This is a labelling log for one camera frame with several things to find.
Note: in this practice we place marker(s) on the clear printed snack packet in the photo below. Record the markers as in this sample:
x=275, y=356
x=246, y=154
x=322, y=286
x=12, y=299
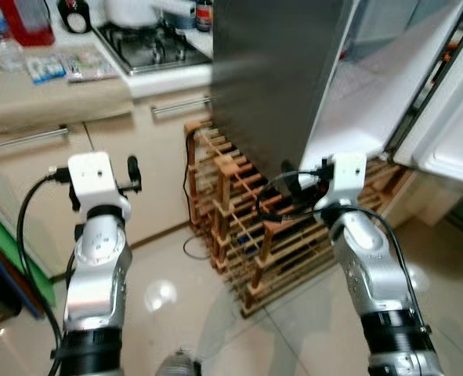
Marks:
x=90, y=66

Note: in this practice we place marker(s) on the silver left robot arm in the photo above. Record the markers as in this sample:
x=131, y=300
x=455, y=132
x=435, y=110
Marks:
x=98, y=266

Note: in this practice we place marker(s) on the stainless steel fridge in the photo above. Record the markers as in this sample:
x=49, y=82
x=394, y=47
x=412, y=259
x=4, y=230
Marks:
x=270, y=70

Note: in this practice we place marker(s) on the white fridge door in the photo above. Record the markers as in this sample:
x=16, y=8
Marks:
x=450, y=133

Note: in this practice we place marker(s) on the beige kitchen cabinet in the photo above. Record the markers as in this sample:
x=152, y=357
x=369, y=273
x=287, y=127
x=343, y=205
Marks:
x=153, y=172

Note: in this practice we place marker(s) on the wooden wine rack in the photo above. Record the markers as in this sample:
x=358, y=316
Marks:
x=247, y=235

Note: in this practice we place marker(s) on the beige counter mat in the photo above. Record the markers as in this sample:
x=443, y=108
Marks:
x=51, y=98

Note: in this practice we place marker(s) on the steel gas hob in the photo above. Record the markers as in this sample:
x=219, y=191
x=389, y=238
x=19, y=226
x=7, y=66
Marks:
x=153, y=51

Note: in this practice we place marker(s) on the green bin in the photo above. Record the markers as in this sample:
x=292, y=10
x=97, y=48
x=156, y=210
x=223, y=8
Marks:
x=16, y=251

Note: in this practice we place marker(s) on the blue snack packet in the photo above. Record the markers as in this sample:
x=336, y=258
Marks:
x=45, y=69

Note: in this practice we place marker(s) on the blue bin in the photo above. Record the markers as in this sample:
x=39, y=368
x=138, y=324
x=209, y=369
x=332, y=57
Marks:
x=8, y=286

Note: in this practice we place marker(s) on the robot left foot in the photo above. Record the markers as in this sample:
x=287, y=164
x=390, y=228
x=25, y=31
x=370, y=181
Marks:
x=178, y=364

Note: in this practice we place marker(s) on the clear plastic water bottle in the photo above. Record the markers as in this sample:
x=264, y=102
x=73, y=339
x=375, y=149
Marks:
x=0, y=43

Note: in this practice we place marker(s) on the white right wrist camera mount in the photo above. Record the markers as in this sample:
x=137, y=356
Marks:
x=347, y=180

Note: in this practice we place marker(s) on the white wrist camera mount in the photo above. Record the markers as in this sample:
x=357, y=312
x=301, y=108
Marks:
x=98, y=180
x=347, y=180

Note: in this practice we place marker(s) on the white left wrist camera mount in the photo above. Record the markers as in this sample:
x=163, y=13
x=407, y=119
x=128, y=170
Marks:
x=98, y=180

